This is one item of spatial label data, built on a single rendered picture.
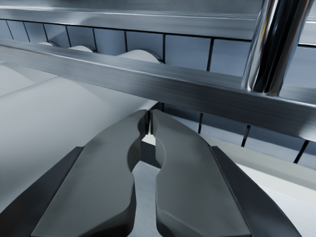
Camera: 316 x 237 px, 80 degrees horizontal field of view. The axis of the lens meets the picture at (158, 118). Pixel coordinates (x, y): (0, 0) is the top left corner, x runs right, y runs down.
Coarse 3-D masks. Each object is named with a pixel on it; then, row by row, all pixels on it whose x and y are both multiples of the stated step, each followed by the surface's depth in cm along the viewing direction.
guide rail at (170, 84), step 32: (32, 64) 11; (64, 64) 10; (96, 64) 9; (128, 64) 8; (160, 64) 8; (160, 96) 8; (192, 96) 7; (224, 96) 6; (256, 96) 6; (288, 96) 6; (288, 128) 6
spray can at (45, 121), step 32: (0, 96) 8; (32, 96) 9; (64, 96) 9; (96, 96) 10; (128, 96) 12; (0, 128) 7; (32, 128) 8; (64, 128) 9; (96, 128) 10; (0, 160) 7; (32, 160) 8; (0, 192) 7
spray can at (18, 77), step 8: (72, 48) 18; (80, 48) 18; (88, 48) 19; (0, 64) 14; (8, 64) 14; (0, 72) 13; (8, 72) 13; (16, 72) 13; (24, 72) 14; (32, 72) 14; (40, 72) 14; (0, 80) 13; (8, 80) 13; (16, 80) 13; (24, 80) 14; (32, 80) 14; (40, 80) 14; (0, 88) 12; (8, 88) 13; (16, 88) 13
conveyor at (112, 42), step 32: (0, 32) 26; (32, 32) 23; (64, 32) 20; (96, 32) 18; (128, 32) 16; (160, 32) 19; (192, 64) 15; (224, 64) 14; (192, 128) 18; (224, 128) 16; (256, 128) 15; (288, 160) 15
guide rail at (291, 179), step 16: (224, 144) 15; (240, 160) 13; (256, 160) 13; (272, 160) 13; (256, 176) 13; (272, 176) 12; (288, 176) 12; (304, 176) 12; (288, 192) 12; (304, 192) 12
